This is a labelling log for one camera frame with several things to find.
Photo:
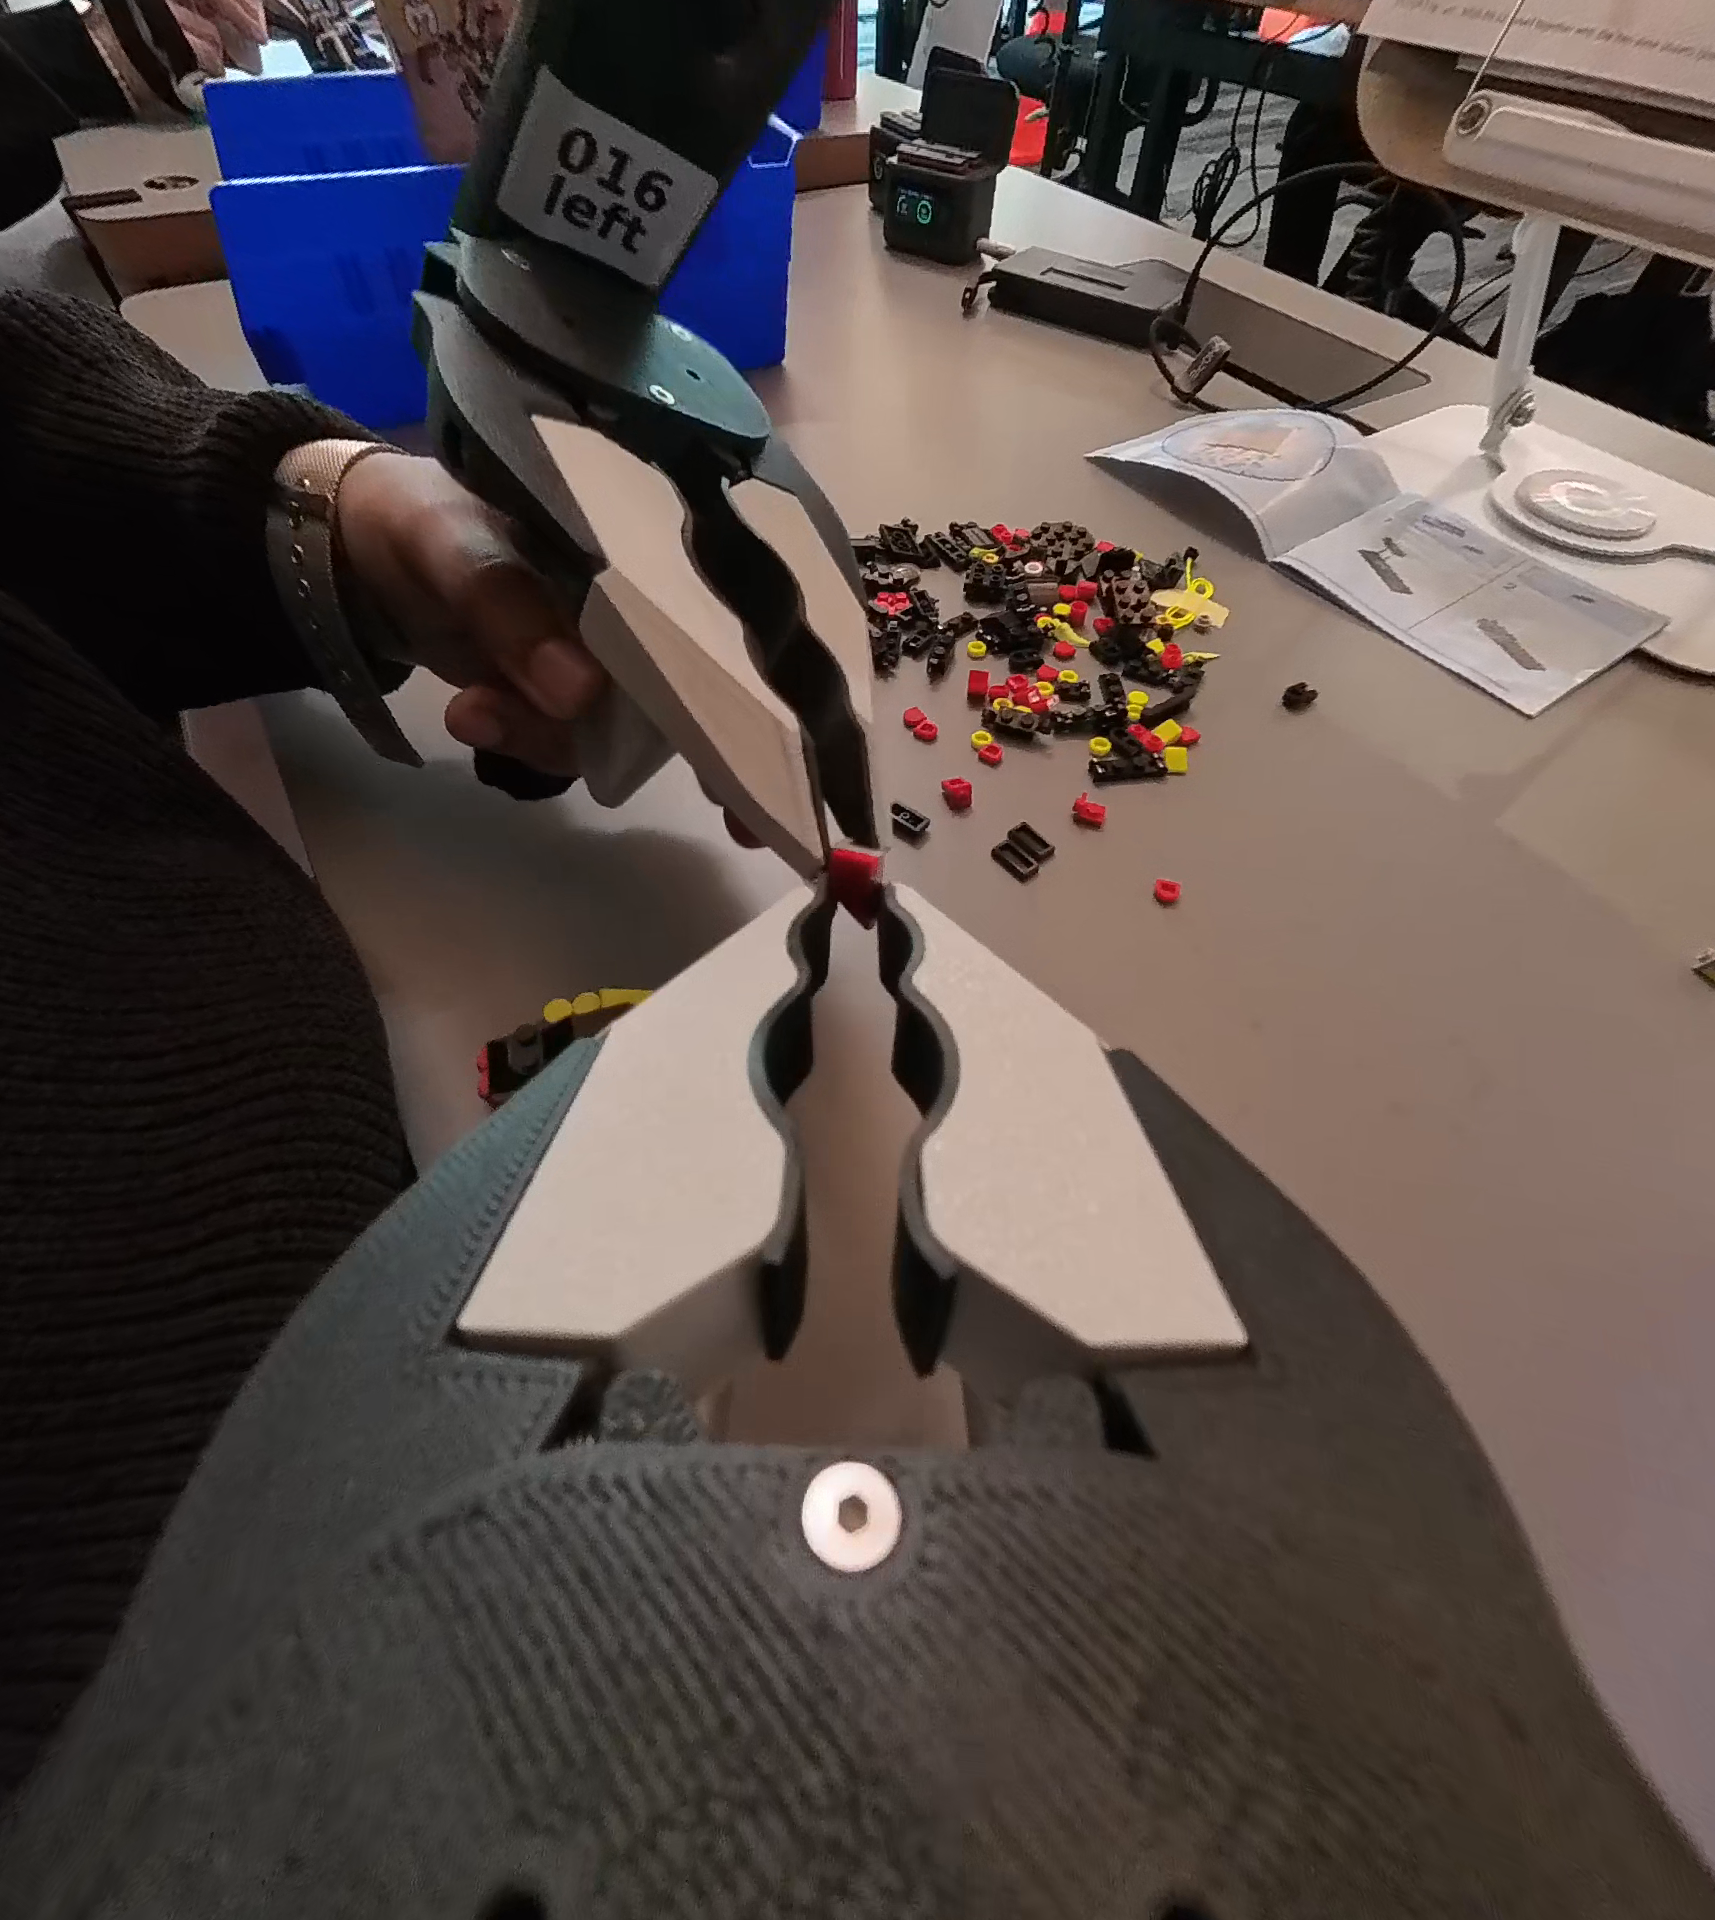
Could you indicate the cardboard lego box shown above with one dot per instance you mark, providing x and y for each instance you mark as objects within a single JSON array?
[{"x": 445, "y": 74}]

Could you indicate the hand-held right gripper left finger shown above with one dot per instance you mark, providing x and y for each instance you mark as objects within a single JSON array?
[{"x": 618, "y": 1201}]

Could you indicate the red grey lego end piece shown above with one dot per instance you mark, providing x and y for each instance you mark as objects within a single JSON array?
[{"x": 854, "y": 882}]

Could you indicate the lego instruction booklet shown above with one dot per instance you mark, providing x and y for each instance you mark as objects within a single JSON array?
[{"x": 1398, "y": 554}]

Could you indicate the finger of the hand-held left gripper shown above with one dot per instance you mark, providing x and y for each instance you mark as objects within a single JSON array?
[
  {"x": 692, "y": 660},
  {"x": 812, "y": 601}
]

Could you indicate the grey wristwatch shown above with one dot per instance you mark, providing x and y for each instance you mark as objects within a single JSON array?
[{"x": 303, "y": 570}]

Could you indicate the person's black sweater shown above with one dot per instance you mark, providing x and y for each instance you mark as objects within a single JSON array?
[{"x": 93, "y": 1201}]

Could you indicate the black device green light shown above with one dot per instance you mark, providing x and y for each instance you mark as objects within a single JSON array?
[{"x": 948, "y": 180}]

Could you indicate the black flat lego tile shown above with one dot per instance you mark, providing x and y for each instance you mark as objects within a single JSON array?
[
  {"x": 910, "y": 820},
  {"x": 1038, "y": 840},
  {"x": 1010, "y": 860}
]

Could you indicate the pile of lego pieces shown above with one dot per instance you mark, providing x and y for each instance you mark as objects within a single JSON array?
[{"x": 1052, "y": 630}]

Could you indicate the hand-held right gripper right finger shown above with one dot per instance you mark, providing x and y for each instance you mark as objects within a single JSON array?
[{"x": 1082, "y": 1201}]

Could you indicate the yellow red lego car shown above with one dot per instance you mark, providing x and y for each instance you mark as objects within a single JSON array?
[{"x": 558, "y": 1035}]

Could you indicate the person's left hand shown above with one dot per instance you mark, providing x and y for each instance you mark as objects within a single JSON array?
[{"x": 453, "y": 601}]

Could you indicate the dark red cushion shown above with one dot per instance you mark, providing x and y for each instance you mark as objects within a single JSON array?
[{"x": 840, "y": 44}]

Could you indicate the blue bin with white tag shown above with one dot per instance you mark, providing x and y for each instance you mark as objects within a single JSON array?
[{"x": 333, "y": 271}]

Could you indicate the person's left forearm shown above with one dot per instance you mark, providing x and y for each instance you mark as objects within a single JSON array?
[{"x": 93, "y": 494}]

